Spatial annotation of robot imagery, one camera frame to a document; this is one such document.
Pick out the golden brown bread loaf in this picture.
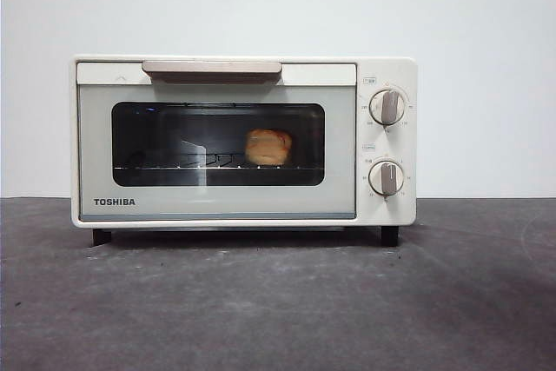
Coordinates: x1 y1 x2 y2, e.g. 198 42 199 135
245 128 293 167

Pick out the white Toshiba toaster oven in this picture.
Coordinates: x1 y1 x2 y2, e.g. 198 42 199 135
70 55 419 247

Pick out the white glass oven door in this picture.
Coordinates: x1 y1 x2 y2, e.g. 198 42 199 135
76 60 358 221

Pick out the small beige oven knob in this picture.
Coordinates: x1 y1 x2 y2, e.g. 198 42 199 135
367 159 405 196

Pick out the large beige oven knob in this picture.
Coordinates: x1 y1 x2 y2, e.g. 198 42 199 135
367 89 408 126

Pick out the metal wire oven rack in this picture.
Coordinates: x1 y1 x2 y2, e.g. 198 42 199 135
115 152 305 171

